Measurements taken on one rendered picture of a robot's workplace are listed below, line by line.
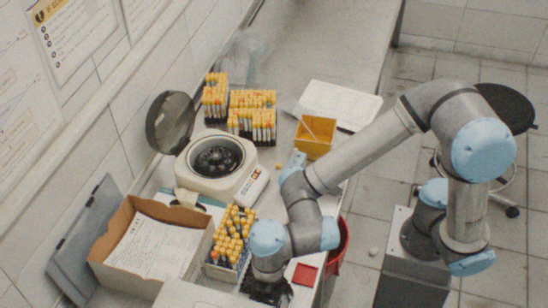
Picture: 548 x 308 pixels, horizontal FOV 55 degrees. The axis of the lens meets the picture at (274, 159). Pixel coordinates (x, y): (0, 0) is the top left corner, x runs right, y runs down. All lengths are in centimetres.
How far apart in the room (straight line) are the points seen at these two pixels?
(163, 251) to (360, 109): 94
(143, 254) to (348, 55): 126
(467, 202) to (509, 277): 164
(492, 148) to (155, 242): 101
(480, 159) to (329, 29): 158
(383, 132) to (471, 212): 26
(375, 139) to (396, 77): 256
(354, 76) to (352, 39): 26
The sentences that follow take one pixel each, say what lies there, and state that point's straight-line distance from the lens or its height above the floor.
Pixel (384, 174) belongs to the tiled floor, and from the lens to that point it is 302.
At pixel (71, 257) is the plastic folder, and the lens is 156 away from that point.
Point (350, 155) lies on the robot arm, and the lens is 115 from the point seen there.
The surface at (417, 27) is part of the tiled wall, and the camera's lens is 391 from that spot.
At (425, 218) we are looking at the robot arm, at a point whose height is 112.
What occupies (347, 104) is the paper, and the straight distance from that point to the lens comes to 207.
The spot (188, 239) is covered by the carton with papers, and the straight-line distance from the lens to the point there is 161.
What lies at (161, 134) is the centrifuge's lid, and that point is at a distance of 179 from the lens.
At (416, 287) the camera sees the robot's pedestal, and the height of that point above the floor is 84.
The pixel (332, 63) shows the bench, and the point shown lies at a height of 88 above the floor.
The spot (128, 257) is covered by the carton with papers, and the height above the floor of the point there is 94.
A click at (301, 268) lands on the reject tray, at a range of 160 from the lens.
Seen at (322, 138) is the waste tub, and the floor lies 88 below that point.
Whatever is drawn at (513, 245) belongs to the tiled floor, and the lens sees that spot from 292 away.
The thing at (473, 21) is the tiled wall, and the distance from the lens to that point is 386.
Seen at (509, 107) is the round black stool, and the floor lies 65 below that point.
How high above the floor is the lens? 225
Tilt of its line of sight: 47 degrees down
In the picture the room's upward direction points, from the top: 2 degrees counter-clockwise
